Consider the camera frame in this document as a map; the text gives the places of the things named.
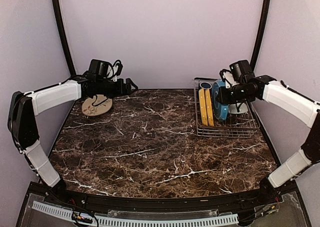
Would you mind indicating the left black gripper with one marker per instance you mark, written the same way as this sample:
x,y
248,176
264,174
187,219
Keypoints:
x,y
121,91

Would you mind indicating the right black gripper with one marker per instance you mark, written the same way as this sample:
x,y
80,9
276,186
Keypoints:
x,y
224,99

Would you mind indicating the blue polka dot plate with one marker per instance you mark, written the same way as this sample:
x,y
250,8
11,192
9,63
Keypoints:
x,y
220,110

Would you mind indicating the yellow polka dot plate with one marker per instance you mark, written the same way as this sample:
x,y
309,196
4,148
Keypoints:
x,y
203,108
209,110

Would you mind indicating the beige bird pattern plate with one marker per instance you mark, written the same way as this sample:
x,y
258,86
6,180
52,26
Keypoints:
x,y
96,106

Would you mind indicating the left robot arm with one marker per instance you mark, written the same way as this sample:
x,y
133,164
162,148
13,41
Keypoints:
x,y
24,108

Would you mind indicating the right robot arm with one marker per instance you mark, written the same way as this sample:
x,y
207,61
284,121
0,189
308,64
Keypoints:
x,y
306,110

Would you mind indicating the pale green bowl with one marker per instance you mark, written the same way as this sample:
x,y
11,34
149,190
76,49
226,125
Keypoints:
x,y
238,108

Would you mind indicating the dark blue mug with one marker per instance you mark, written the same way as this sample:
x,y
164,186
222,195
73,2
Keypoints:
x,y
205,85

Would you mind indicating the wire dish rack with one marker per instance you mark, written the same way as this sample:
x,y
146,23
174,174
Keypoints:
x,y
236,125

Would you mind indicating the right black frame post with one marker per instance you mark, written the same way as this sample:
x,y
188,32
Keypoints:
x,y
260,33

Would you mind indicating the black frame post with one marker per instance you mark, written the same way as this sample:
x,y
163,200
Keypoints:
x,y
260,33
62,36

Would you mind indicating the left black frame post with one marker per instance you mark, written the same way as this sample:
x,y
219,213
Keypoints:
x,y
62,36

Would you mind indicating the black front rail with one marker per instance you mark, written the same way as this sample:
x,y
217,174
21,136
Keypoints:
x,y
243,202

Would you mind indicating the white slotted cable duct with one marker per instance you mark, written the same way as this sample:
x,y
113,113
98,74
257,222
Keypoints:
x,y
67,214

